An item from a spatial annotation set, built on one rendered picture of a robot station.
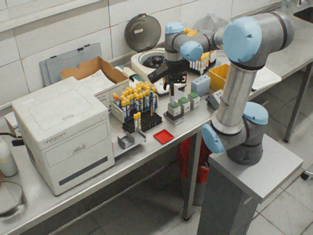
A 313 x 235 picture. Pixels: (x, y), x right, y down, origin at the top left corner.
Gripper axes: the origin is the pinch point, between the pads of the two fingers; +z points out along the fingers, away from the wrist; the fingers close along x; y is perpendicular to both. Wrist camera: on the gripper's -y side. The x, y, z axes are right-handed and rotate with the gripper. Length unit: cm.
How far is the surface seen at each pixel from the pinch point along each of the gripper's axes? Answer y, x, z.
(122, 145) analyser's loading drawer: -24.3, -16.3, 8.3
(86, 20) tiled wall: -29, 47, -21
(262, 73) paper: 65, 22, 11
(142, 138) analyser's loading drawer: -15.2, -14.1, 8.4
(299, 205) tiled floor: 96, -19, 100
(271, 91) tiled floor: 147, 110, 100
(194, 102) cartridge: 14.5, 2.9, 8.1
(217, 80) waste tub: 31.1, 13.8, 5.4
